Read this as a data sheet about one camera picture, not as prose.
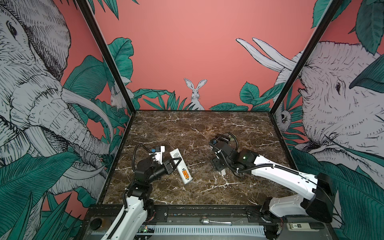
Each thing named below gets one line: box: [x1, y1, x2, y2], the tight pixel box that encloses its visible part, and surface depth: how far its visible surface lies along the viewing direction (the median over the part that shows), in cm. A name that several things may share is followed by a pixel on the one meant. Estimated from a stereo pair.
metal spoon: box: [199, 216, 232, 226], surface depth 74 cm
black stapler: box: [216, 133, 230, 140], surface depth 106 cm
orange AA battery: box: [182, 169, 190, 179], surface depth 76 cm
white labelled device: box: [286, 222, 325, 232], surface depth 70 cm
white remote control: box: [169, 148, 193, 185], surface depth 76 cm
